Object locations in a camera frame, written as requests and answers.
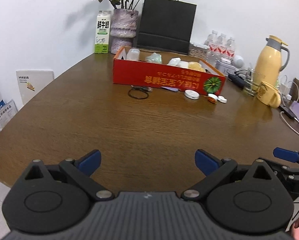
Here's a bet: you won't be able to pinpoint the iridescent ball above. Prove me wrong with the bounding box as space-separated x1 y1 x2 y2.
145 52 164 64

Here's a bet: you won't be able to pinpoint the blue white bags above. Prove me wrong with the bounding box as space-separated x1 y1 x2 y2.
0 99 18 137

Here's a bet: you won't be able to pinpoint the black handheld device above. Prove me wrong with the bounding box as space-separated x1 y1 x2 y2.
228 73 246 88

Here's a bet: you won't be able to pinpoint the white leaning board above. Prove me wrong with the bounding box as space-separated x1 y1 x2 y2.
16 70 55 105

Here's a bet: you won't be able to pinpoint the yellow white plush toy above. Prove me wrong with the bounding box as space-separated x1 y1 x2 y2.
168 57 205 72

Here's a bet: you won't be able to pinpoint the clear snack jar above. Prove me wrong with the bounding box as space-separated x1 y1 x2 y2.
189 42 210 58

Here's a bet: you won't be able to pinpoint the yellow mug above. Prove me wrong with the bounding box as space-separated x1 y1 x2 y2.
257 81 282 109

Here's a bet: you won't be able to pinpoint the green white milk carton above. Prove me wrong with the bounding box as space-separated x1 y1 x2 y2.
94 10 112 54

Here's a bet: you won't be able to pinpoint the white charger plug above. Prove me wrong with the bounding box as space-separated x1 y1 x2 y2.
280 80 294 99

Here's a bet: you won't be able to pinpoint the clear cotton swab box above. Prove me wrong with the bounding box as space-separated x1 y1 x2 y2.
126 49 140 61

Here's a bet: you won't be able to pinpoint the black cable coil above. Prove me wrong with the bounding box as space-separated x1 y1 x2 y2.
128 86 154 100

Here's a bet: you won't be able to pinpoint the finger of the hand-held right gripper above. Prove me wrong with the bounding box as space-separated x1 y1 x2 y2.
273 147 299 168

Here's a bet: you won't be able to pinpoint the white round speaker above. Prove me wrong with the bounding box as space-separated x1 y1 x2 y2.
231 55 244 68

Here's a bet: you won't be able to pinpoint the clear drinking glass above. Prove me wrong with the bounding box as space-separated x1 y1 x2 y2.
243 67 264 96

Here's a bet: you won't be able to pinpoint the red cardboard box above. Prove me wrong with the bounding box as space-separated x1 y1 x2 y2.
113 46 226 95

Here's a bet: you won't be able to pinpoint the white cable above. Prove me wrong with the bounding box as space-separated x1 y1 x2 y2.
280 111 299 138

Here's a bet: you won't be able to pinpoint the white tin box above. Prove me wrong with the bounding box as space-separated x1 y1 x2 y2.
216 59 240 75

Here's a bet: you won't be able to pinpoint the yellow thermos jug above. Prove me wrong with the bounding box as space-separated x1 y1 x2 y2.
253 35 290 88

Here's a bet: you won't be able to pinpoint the black paper bag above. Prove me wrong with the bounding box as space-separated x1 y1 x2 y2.
136 0 197 55

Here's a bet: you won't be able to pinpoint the purple marbled vase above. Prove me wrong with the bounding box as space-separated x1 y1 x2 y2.
110 8 139 55

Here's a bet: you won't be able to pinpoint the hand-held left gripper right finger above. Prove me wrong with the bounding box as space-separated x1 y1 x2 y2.
181 149 280 202

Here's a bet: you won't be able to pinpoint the black phone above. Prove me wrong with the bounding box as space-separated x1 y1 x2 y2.
279 104 296 119

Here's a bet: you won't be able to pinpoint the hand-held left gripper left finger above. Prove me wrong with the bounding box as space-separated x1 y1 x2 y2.
19 149 118 201

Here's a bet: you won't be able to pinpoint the clear water bottle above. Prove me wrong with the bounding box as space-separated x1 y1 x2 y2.
217 33 227 55
207 30 219 53
226 37 236 57

